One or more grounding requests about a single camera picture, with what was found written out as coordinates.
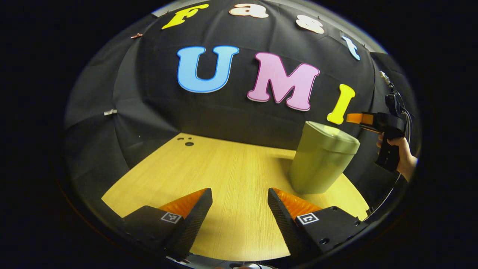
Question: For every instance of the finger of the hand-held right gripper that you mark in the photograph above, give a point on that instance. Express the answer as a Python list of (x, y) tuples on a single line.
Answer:
[(362, 118)]

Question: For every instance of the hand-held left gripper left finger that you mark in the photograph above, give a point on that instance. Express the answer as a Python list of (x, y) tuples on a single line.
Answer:
[(192, 224)]

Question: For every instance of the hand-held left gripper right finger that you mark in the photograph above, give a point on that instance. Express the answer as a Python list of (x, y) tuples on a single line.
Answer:
[(285, 228)]

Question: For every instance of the green desktop garbage bin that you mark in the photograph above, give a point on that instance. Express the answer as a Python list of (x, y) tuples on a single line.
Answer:
[(321, 160)]

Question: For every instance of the black backdrop cloth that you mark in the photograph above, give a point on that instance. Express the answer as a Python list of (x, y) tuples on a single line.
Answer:
[(224, 112)]

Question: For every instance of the silver binder clip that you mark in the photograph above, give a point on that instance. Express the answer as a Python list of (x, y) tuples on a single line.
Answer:
[(110, 111)]

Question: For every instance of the copper binder clip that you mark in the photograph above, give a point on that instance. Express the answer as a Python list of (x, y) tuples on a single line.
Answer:
[(136, 36)]

